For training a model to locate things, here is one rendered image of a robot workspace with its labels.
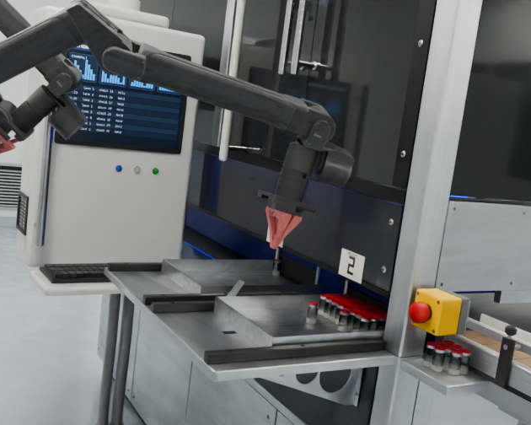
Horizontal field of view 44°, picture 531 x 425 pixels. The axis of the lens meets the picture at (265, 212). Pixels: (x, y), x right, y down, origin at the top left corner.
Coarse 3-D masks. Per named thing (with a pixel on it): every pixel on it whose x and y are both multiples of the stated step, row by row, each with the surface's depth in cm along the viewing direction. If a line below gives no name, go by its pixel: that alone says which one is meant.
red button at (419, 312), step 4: (412, 304) 123; (416, 304) 122; (420, 304) 121; (424, 304) 122; (412, 308) 122; (416, 308) 121; (420, 308) 121; (424, 308) 121; (428, 308) 121; (412, 312) 122; (416, 312) 121; (420, 312) 121; (424, 312) 121; (428, 312) 121; (412, 316) 122; (416, 316) 121; (420, 316) 121; (424, 316) 121; (428, 316) 121; (416, 320) 122; (420, 320) 121; (424, 320) 121
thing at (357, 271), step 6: (342, 252) 148; (348, 252) 146; (342, 258) 148; (348, 258) 146; (360, 258) 142; (342, 264) 147; (360, 264) 142; (342, 270) 147; (354, 270) 144; (360, 270) 142; (348, 276) 145; (354, 276) 144; (360, 276) 142; (360, 282) 142
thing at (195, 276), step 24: (168, 264) 170; (192, 264) 178; (216, 264) 181; (240, 264) 185; (264, 264) 189; (192, 288) 156; (216, 288) 153; (264, 288) 160; (288, 288) 163; (312, 288) 167
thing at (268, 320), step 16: (224, 304) 140; (240, 304) 148; (256, 304) 150; (272, 304) 152; (288, 304) 154; (304, 304) 156; (240, 320) 134; (256, 320) 142; (272, 320) 143; (288, 320) 145; (304, 320) 146; (320, 320) 148; (256, 336) 128; (272, 336) 123; (288, 336) 124; (304, 336) 126; (320, 336) 128; (336, 336) 130; (352, 336) 132; (368, 336) 134
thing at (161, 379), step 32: (160, 352) 244; (128, 384) 274; (160, 384) 242; (192, 384) 217; (224, 384) 197; (256, 384) 180; (160, 416) 241; (192, 416) 216; (224, 416) 196; (256, 416) 179; (288, 416) 165; (416, 416) 135; (448, 416) 141; (480, 416) 146
